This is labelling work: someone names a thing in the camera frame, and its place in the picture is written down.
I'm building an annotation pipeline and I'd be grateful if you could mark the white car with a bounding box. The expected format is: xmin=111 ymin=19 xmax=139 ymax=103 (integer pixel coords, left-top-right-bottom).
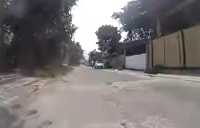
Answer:
xmin=93 ymin=61 xmax=105 ymax=70

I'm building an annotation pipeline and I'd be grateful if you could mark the round dark tree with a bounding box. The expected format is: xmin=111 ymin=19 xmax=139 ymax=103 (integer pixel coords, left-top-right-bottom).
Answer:
xmin=94 ymin=24 xmax=122 ymax=56

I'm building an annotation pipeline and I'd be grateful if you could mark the dark roofed building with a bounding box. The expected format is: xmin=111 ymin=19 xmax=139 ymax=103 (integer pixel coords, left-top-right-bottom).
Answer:
xmin=115 ymin=38 xmax=151 ymax=57

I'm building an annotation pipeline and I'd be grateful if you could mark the grey concrete road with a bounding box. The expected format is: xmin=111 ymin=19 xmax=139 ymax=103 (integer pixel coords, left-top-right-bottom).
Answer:
xmin=7 ymin=64 xmax=200 ymax=128

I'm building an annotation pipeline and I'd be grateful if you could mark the tall dark tree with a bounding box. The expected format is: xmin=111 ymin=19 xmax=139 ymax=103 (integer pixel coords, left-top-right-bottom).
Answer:
xmin=111 ymin=0 xmax=162 ymax=43

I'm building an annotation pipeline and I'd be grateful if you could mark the row of dark trees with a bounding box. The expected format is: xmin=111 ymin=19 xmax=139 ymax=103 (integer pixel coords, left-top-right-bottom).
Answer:
xmin=0 ymin=0 xmax=86 ymax=76

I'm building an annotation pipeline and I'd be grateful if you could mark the tan panel fence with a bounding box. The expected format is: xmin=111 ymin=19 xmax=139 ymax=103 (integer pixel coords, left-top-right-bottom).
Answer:
xmin=148 ymin=21 xmax=200 ymax=74

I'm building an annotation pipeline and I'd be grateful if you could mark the rough dirt verge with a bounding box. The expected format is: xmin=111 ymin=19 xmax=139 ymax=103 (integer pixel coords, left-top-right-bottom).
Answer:
xmin=0 ymin=65 xmax=77 ymax=128

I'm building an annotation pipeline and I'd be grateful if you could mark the white wall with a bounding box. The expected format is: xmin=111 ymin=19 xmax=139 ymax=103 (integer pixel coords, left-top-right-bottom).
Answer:
xmin=124 ymin=52 xmax=148 ymax=71

